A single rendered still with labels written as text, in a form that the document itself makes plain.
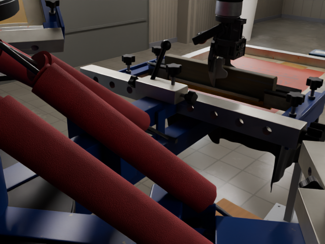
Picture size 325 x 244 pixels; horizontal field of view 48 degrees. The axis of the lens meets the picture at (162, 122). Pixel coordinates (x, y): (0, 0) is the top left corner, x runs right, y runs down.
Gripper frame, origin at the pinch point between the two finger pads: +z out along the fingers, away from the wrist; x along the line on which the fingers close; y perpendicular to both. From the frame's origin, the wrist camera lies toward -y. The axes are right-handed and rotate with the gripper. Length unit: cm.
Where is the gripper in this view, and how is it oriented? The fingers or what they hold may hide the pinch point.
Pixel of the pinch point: (215, 80)
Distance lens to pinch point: 117.1
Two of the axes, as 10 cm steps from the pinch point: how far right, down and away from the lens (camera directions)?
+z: -0.3, 9.0, 4.3
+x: 6.0, -3.3, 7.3
